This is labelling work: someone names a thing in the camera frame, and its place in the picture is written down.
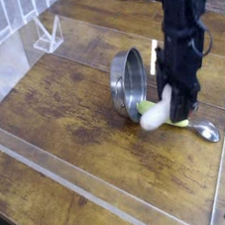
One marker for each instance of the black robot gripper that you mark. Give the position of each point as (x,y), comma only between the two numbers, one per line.
(183,53)

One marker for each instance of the clear acrylic front barrier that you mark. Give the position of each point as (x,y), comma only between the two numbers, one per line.
(121,203)

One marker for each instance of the spoon with yellow-green handle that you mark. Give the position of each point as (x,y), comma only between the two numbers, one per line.
(205,129)

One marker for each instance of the clear acrylic triangle stand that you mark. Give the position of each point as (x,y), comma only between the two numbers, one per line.
(48,42)

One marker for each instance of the toy mushroom with red cap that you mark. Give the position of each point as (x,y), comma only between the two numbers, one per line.
(153,115)

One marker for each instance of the silver metal pot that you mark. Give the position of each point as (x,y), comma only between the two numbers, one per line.
(128,83)

